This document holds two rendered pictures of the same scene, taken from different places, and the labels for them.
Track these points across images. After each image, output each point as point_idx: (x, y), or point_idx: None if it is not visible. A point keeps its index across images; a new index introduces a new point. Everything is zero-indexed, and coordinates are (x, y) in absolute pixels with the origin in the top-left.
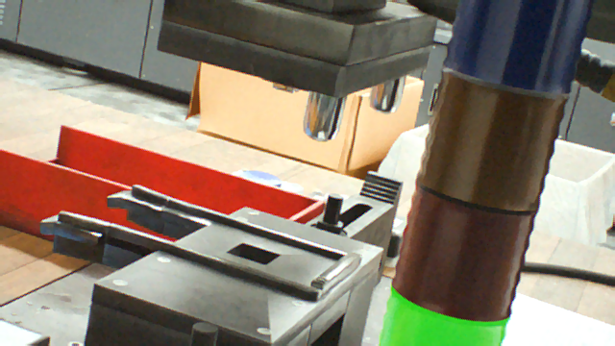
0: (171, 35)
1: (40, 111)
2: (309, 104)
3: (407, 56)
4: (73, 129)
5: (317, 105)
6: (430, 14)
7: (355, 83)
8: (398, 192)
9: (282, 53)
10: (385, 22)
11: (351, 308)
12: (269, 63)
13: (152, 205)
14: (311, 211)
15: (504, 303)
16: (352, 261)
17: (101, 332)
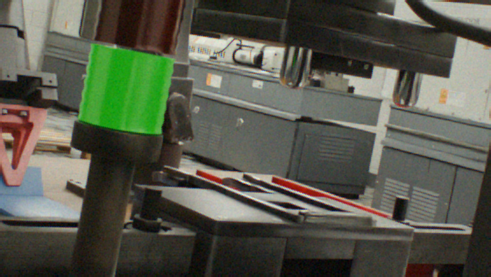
0: (201, 17)
1: None
2: (281, 60)
3: (403, 51)
4: (279, 178)
5: (284, 59)
6: (439, 29)
7: (307, 39)
8: None
9: (253, 17)
10: (350, 5)
11: (363, 261)
12: (246, 25)
13: (247, 182)
14: None
15: (141, 35)
16: (357, 215)
17: None
